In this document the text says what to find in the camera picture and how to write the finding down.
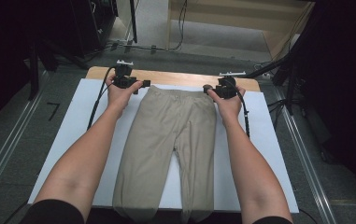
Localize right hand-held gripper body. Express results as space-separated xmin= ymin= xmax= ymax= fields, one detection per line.
xmin=214 ymin=71 xmax=248 ymax=100

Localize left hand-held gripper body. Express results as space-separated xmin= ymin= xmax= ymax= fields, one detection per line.
xmin=113 ymin=60 xmax=143 ymax=91

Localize beige pants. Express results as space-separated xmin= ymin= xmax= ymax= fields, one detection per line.
xmin=112 ymin=85 xmax=219 ymax=224

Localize person's left hand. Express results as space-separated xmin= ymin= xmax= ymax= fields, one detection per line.
xmin=105 ymin=73 xmax=144 ymax=114

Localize person's right hand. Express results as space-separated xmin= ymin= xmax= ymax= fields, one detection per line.
xmin=206 ymin=86 xmax=247 ymax=126

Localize wooden table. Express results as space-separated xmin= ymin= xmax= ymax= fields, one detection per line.
xmin=85 ymin=65 xmax=262 ymax=93

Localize black upright pole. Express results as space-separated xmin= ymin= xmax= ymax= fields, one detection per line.
xmin=129 ymin=0 xmax=139 ymax=44

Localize black metal stand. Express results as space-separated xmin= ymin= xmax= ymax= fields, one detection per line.
xmin=243 ymin=57 xmax=306 ymax=117
xmin=27 ymin=38 xmax=90 ymax=101

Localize black cabinet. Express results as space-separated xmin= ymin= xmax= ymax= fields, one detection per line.
xmin=68 ymin=0 xmax=118 ymax=58

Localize white table mat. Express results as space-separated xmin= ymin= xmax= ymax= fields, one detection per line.
xmin=28 ymin=77 xmax=300 ymax=215

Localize wooden shelf unit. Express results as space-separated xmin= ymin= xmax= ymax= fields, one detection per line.
xmin=165 ymin=0 xmax=316 ymax=61

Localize dark curtain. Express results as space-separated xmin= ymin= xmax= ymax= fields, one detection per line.
xmin=0 ymin=0 xmax=74 ymax=134
xmin=291 ymin=0 xmax=356 ymax=213

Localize black sleeve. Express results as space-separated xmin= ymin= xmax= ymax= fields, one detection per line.
xmin=20 ymin=199 xmax=85 ymax=224
xmin=252 ymin=216 xmax=294 ymax=224

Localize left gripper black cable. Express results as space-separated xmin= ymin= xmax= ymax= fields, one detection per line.
xmin=86 ymin=65 xmax=119 ymax=131

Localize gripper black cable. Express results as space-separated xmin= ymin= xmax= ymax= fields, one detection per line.
xmin=86 ymin=65 xmax=119 ymax=131
xmin=226 ymin=77 xmax=251 ymax=139

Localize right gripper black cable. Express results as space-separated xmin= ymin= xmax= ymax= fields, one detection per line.
xmin=226 ymin=77 xmax=251 ymax=139

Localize black floor cables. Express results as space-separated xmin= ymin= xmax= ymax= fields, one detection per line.
xmin=104 ymin=40 xmax=169 ymax=54

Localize hanging black cable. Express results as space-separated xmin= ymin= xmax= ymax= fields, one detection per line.
xmin=169 ymin=0 xmax=189 ymax=52

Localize metal floor rail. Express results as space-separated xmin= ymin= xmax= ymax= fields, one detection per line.
xmin=0 ymin=70 xmax=51 ymax=213
xmin=273 ymin=86 xmax=338 ymax=224

